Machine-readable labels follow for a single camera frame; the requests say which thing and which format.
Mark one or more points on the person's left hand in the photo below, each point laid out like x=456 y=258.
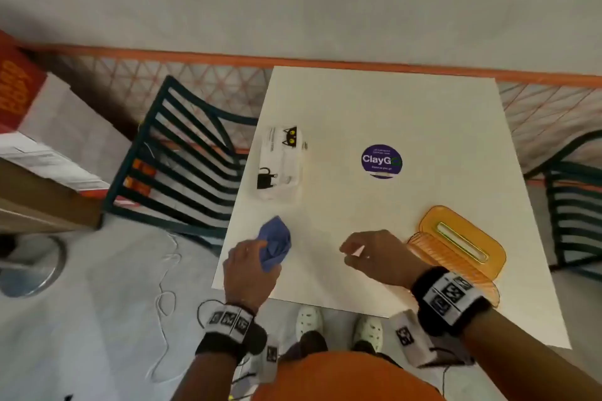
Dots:
x=247 y=274

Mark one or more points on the person's right hand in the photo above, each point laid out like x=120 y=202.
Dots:
x=385 y=257

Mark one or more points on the orange ribbed plastic box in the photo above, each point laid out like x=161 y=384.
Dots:
x=423 y=248

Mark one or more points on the blue cloth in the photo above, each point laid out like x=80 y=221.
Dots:
x=277 y=236

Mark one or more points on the orange plastic lid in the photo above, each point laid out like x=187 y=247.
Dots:
x=470 y=231

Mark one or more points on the white tissue stack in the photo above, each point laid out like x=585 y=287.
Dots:
x=282 y=165

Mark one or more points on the person's right forearm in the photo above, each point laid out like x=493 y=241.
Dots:
x=517 y=358

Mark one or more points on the brown cardboard box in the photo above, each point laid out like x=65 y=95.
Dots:
x=47 y=203

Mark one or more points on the black right wristband with markers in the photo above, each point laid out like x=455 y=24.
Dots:
x=449 y=297

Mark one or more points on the white clog shoe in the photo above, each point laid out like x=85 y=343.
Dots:
x=308 y=321
x=369 y=332

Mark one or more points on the purple round sticker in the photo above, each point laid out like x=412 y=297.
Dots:
x=382 y=161

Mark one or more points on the dark trousers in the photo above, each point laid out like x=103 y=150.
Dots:
x=312 y=344

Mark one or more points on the orange shirt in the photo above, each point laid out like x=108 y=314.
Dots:
x=343 y=379

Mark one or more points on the dark green slatted chair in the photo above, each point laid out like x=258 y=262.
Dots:
x=555 y=184
x=141 y=133

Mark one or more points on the round metal base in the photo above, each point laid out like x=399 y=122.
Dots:
x=33 y=269

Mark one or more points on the orange mesh fence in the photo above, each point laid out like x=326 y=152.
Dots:
x=141 y=54

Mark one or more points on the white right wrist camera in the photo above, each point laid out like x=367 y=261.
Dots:
x=409 y=335

